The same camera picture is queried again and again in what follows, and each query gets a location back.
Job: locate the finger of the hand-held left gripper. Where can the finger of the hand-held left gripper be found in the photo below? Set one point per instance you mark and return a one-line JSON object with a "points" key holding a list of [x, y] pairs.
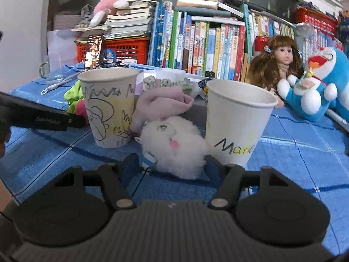
{"points": [[41, 114]]}

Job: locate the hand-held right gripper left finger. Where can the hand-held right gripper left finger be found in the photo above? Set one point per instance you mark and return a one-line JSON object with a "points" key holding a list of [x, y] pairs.
{"points": [[128, 167]]}

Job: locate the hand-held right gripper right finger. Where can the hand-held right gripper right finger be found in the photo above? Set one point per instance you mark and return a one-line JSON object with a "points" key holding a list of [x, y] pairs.
{"points": [[215, 169]]}

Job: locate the white fluffy plush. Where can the white fluffy plush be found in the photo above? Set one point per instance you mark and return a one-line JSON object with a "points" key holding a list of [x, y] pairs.
{"points": [[177, 147]]}

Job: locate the magenta soft toy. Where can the magenta soft toy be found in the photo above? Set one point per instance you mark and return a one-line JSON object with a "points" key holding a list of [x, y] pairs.
{"points": [[81, 109]]}

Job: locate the grey soft toy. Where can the grey soft toy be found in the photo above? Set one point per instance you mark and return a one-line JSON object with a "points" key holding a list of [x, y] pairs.
{"points": [[87, 13]]}

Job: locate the lime green cloth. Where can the lime green cloth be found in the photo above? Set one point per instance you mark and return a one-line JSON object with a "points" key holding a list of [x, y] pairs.
{"points": [[72, 95]]}

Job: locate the green carabiner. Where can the green carabiner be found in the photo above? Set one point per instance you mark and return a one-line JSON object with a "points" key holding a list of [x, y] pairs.
{"points": [[41, 69]]}

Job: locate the paper cup labelled Marie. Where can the paper cup labelled Marie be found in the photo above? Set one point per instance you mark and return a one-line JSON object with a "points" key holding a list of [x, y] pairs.
{"points": [[234, 120]]}

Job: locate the scribbled white paper cup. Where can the scribbled white paper cup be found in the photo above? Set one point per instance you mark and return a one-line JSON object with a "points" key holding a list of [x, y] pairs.
{"points": [[109, 109]]}

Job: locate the white storage bin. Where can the white storage bin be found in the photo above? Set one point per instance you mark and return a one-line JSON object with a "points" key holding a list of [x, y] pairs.
{"points": [[61, 47]]}

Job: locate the blue checked tablecloth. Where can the blue checked tablecloth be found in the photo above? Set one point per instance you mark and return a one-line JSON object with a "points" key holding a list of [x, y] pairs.
{"points": [[294, 152]]}

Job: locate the standing photo card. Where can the standing photo card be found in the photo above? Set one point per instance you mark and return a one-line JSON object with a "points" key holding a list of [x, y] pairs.
{"points": [[94, 51]]}

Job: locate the dark patterned cloth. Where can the dark patterned cloth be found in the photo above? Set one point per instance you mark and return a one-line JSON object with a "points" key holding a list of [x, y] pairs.
{"points": [[203, 87]]}

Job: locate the metal toy bicycle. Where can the metal toy bicycle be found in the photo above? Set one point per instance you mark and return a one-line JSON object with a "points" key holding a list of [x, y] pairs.
{"points": [[114, 65]]}

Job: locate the floral patterned cloth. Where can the floral patterned cloth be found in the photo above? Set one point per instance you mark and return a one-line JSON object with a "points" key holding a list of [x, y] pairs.
{"points": [[163, 83]]}

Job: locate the blue round card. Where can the blue round card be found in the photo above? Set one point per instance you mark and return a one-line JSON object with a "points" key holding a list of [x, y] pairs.
{"points": [[111, 56]]}

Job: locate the red plastic crate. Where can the red plastic crate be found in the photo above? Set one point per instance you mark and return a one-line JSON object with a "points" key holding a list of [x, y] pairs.
{"points": [[128, 50]]}

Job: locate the row of upright books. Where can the row of upright books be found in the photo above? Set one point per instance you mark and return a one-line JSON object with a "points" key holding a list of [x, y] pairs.
{"points": [[190, 46]]}

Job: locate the pink rabbit plush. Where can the pink rabbit plush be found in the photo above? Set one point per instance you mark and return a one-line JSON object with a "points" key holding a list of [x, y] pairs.
{"points": [[107, 6]]}

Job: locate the stack of flat books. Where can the stack of flat books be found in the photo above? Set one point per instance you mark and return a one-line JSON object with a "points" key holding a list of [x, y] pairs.
{"points": [[128, 21]]}

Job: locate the white rod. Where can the white rod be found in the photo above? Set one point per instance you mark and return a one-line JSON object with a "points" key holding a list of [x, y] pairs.
{"points": [[339, 121]]}

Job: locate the brown-haired doll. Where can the brown-haired doll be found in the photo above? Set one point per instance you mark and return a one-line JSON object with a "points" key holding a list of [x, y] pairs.
{"points": [[283, 54]]}

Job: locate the blue cat plush toy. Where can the blue cat plush toy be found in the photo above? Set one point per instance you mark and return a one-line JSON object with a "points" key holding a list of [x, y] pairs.
{"points": [[335, 68]]}

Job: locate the red crate with cards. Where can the red crate with cards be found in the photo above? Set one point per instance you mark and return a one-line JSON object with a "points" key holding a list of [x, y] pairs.
{"points": [[316, 20]]}

